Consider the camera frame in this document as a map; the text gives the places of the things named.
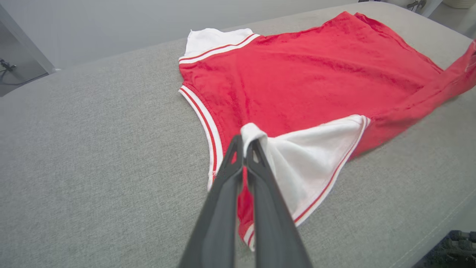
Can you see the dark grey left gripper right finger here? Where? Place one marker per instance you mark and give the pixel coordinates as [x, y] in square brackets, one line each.
[273, 223]

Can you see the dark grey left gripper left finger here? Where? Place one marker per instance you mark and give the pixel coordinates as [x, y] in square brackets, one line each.
[219, 216]

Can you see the red and white garment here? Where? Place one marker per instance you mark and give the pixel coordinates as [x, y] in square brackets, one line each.
[297, 74]

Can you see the grey fabric sofa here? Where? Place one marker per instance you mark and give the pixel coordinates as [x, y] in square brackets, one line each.
[93, 167]

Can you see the black textured floor mat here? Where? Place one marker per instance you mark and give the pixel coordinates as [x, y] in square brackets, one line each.
[450, 251]

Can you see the white woven basket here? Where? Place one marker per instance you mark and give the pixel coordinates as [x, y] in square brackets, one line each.
[461, 3]

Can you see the grey metal bracket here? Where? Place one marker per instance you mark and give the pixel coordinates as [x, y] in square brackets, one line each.
[416, 4]

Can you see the white partition post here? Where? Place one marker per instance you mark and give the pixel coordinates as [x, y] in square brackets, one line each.
[26, 39]

